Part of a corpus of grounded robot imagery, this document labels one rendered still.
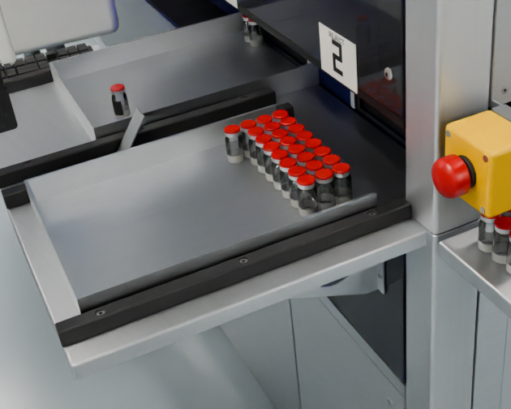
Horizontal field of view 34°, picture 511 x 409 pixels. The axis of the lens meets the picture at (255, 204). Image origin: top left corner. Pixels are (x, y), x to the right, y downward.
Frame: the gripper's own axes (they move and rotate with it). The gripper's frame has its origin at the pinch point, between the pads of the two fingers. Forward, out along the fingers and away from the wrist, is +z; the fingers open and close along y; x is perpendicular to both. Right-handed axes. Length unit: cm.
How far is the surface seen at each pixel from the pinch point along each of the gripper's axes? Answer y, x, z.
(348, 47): 4.1, -39.0, 6.1
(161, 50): 53, -32, 22
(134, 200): 12.9, -13.4, 22.1
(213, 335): 80, -40, 110
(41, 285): 3.0, 0.4, 22.3
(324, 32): 9.8, -39.1, 6.2
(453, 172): -19.4, -36.1, 9.4
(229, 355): 72, -40, 110
